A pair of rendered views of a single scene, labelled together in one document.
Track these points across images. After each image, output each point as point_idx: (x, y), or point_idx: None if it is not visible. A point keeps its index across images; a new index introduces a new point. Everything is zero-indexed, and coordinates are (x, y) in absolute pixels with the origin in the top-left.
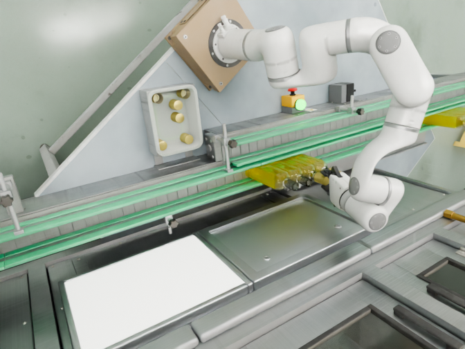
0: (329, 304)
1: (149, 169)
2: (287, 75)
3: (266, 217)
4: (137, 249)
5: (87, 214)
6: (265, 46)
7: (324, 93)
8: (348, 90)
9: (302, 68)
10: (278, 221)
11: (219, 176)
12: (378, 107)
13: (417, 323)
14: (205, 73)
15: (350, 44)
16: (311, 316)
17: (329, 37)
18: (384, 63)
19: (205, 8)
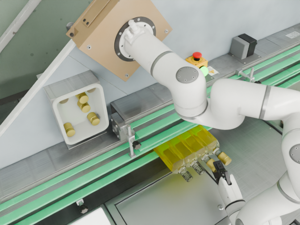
0: None
1: (59, 147)
2: (194, 115)
3: (163, 185)
4: (54, 214)
5: (6, 222)
6: (174, 93)
7: (227, 45)
8: (250, 47)
9: (210, 110)
10: (172, 194)
11: (123, 163)
12: (274, 71)
13: None
14: (110, 71)
15: (263, 118)
16: None
17: (243, 107)
18: (293, 168)
19: (111, 14)
